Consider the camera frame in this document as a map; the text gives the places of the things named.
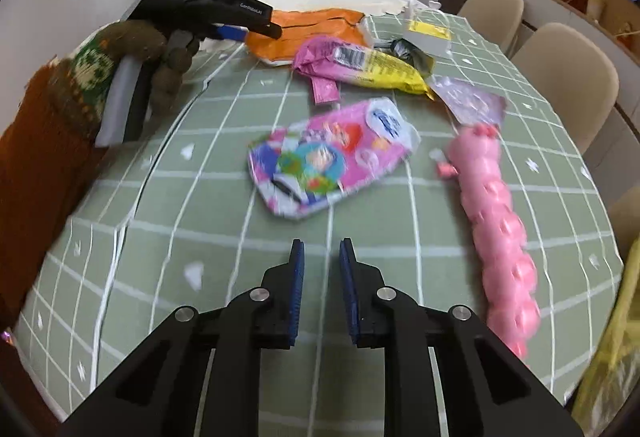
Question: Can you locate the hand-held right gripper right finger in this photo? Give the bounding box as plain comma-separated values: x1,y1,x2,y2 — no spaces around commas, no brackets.
339,238,586,437

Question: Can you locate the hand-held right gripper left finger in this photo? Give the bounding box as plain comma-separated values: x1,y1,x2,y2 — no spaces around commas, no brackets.
57,239,306,437

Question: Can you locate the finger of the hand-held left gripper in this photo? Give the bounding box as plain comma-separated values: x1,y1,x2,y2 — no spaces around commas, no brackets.
210,24,249,44
245,18,284,40

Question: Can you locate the orange snack packet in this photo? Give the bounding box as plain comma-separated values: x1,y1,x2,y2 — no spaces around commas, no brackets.
247,7,372,67

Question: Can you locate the magenta snack wrapper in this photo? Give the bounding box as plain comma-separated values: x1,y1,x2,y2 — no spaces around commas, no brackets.
291,36,373,105

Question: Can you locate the pink cartoon print packet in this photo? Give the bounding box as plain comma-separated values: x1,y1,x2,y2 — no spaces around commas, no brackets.
248,98,420,219

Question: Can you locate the black wrapper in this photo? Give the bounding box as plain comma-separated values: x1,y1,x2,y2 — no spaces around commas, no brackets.
375,37,435,77

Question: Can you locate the pale purple small packet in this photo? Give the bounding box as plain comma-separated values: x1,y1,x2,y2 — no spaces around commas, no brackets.
429,76,507,128

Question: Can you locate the person's left forearm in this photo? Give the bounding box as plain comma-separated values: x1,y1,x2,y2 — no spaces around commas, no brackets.
0,24,123,318

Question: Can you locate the person's left hand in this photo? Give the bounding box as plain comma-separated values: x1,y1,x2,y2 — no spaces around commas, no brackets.
97,20,201,118

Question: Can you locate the green checked tablecloth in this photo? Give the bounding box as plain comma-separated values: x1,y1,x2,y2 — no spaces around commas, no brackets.
12,0,626,423

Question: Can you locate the small white yellow container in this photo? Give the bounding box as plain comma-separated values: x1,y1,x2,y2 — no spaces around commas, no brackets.
402,0,453,58

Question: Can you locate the pink caterpillar toy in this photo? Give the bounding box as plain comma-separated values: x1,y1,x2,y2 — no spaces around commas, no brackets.
434,124,542,360

